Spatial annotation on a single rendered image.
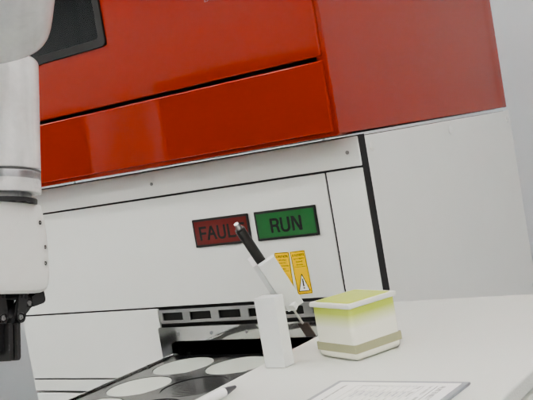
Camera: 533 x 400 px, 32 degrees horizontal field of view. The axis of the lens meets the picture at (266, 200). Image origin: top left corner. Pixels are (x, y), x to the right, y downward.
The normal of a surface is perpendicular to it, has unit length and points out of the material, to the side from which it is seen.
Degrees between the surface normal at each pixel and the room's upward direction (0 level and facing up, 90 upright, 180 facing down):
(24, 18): 146
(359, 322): 90
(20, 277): 98
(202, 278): 90
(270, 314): 90
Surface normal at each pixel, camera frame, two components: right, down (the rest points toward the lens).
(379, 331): 0.56, -0.05
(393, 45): 0.82, -0.11
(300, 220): -0.54, 0.14
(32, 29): 0.64, 0.70
